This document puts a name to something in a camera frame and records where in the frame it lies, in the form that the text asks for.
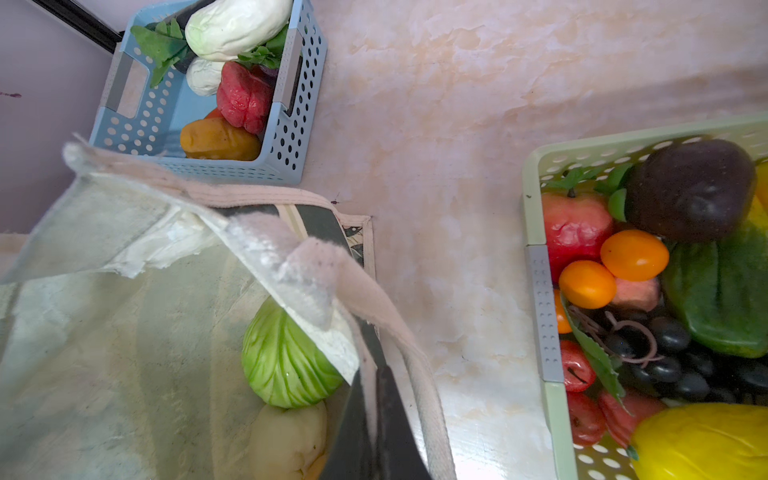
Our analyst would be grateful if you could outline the small orange tomato lower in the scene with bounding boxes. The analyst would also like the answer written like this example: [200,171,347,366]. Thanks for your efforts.
[558,260,617,310]

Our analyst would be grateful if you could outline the green cabbage head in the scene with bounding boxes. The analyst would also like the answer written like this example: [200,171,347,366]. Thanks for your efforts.
[241,297,345,409]

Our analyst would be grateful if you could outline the dark brown avocado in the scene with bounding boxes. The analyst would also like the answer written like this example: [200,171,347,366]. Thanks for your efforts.
[623,139,757,243]

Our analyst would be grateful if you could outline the green bell pepper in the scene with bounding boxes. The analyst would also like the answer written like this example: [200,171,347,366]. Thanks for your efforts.
[661,213,767,358]

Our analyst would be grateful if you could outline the black grape bunch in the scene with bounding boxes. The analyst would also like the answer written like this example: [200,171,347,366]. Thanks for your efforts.
[565,305,767,406]

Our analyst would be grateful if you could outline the small orange tomato upper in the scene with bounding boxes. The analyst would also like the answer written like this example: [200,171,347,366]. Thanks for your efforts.
[600,230,670,282]

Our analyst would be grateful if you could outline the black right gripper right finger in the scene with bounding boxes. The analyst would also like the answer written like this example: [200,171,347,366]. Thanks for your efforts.
[376,366,432,480]

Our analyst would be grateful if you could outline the cream canvas grocery bag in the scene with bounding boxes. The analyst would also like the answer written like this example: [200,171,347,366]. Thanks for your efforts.
[1,142,456,479]

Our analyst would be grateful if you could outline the red apple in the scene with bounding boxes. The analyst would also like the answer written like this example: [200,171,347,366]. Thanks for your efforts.
[542,193,614,285]

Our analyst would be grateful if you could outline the pale green napa cabbage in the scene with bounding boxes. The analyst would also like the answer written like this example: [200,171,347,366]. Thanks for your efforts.
[184,0,293,62]

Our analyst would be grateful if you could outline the light green perforated basket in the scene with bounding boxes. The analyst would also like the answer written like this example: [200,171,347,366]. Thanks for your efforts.
[522,112,767,479]

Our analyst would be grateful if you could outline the light blue perforated basket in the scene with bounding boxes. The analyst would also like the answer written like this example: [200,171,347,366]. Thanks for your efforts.
[89,1,328,185]

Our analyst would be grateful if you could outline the green leafy lettuce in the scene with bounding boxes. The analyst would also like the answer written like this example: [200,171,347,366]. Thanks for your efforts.
[130,18,190,89]

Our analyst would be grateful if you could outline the white-green small cabbage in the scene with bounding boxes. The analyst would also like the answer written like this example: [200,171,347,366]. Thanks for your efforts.
[186,57,225,97]

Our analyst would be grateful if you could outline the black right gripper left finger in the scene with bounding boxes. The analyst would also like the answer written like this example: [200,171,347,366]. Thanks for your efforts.
[319,373,373,480]

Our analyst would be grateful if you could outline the yellow lemon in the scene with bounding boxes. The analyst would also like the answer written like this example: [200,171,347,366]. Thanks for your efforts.
[627,403,767,479]

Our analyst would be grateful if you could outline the small orange tomato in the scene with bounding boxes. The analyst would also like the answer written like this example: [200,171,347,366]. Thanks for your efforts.
[600,230,670,282]
[558,260,617,310]

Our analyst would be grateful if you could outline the red bell pepper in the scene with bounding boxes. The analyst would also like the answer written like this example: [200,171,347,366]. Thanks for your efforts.
[216,62,274,135]

